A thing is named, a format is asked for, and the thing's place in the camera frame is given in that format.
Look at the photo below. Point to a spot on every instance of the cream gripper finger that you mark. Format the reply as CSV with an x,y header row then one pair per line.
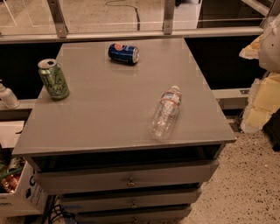
x,y
251,51
263,102

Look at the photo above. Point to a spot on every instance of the green soda can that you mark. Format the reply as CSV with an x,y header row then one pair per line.
x,y
53,78

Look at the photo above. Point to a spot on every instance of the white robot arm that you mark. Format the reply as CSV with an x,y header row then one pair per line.
x,y
269,52

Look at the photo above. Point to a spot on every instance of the blue pepsi can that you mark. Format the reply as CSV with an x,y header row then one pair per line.
x,y
124,53

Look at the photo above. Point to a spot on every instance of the clear plastic water bottle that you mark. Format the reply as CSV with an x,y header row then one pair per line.
x,y
166,113

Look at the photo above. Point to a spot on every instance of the bottom grey drawer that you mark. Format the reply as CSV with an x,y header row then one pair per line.
x,y
135,216

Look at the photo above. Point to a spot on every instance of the grey drawer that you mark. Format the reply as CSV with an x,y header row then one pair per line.
x,y
131,200
66,182
135,216

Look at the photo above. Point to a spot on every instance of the grey drawer cabinet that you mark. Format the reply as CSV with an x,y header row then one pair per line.
x,y
105,121

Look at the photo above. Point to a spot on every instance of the middle grey drawer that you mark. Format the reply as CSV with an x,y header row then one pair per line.
x,y
131,200

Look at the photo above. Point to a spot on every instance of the top grey drawer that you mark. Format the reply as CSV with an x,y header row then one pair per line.
x,y
66,182

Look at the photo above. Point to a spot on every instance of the white bottle at left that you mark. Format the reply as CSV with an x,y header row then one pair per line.
x,y
8,97

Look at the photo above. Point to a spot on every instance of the white cardboard snack box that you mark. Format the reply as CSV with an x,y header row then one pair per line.
x,y
29,198

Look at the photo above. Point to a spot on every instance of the metal glass railing frame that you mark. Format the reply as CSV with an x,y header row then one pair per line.
x,y
30,21

